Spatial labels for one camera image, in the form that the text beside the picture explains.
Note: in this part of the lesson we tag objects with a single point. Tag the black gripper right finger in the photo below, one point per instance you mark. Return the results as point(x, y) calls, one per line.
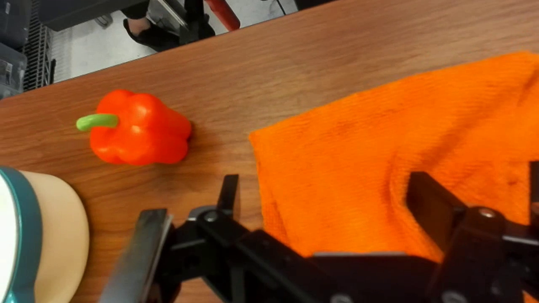
point(469, 252)

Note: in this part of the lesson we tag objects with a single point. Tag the gripper left finger with metal pad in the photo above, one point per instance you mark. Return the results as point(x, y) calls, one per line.
point(141, 257)

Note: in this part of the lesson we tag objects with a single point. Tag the orange cloth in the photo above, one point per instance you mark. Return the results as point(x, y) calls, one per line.
point(348, 161)

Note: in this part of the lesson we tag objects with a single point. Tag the cream bowl with teal rim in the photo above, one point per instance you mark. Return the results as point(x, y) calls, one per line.
point(53, 240)

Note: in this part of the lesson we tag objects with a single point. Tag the red bell pepper toy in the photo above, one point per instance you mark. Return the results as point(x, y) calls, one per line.
point(144, 131)

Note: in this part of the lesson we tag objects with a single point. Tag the black shoe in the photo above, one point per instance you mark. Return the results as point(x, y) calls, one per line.
point(153, 33)

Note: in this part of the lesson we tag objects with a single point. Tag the grey equipment rack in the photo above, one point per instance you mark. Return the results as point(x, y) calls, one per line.
point(19, 50)

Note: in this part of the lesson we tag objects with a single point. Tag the red pole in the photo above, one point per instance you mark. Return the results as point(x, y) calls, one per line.
point(223, 11)

